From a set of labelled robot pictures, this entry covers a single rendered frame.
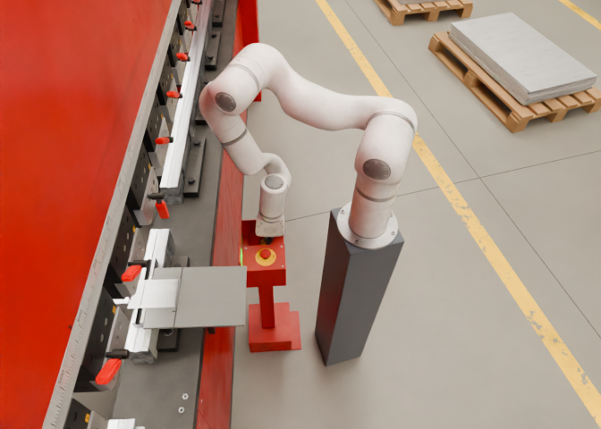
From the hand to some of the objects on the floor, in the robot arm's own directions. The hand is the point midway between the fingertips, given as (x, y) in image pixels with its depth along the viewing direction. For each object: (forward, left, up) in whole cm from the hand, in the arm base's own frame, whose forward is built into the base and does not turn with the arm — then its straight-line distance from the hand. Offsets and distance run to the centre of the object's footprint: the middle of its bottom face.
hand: (268, 239), depth 160 cm
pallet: (-243, -155, -75) cm, 298 cm away
